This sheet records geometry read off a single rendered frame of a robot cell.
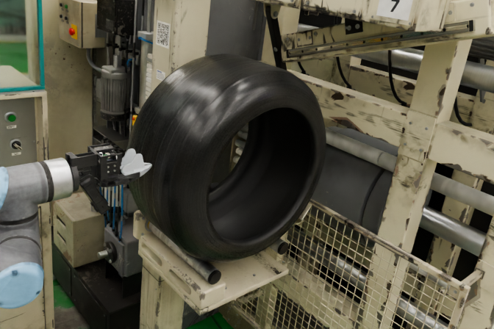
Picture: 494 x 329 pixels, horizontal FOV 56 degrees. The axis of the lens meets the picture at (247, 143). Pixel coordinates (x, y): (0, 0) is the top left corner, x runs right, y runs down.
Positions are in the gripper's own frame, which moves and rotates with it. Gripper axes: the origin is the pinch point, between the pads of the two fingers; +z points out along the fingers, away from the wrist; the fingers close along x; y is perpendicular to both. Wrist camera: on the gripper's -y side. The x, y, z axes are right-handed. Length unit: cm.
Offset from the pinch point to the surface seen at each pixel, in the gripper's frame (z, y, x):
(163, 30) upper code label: 22.7, 29.2, 31.4
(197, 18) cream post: 31, 34, 25
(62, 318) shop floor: 11, -123, 93
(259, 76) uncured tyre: 26.6, 24.3, -9.0
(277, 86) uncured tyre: 31.1, 22.1, -11.7
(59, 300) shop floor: 15, -123, 107
